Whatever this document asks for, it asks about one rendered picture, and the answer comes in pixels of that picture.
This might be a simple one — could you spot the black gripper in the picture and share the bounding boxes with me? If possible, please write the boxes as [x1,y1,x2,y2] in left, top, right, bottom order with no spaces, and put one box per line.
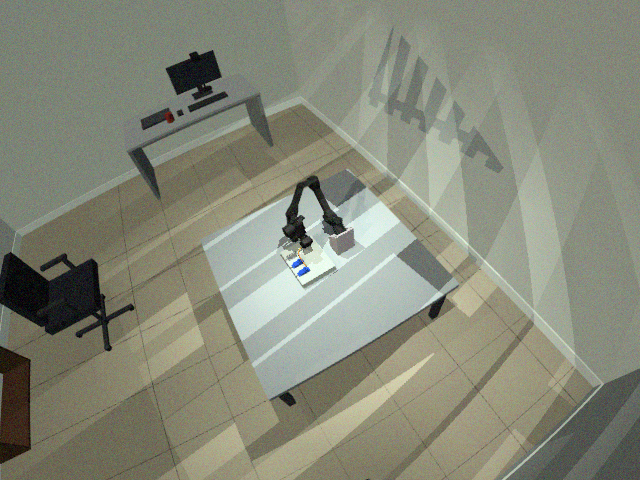
[296,227,313,247]

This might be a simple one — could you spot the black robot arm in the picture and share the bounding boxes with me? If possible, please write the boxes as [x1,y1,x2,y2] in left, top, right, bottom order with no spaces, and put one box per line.
[282,176,346,242]

